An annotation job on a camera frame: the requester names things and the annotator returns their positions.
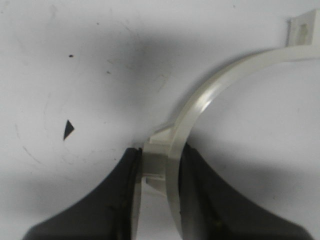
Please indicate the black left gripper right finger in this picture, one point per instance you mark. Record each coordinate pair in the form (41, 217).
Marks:
(211, 209)

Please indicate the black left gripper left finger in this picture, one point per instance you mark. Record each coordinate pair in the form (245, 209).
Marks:
(109, 212)

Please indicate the white half clamp with lug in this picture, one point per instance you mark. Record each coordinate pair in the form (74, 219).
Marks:
(162, 151)

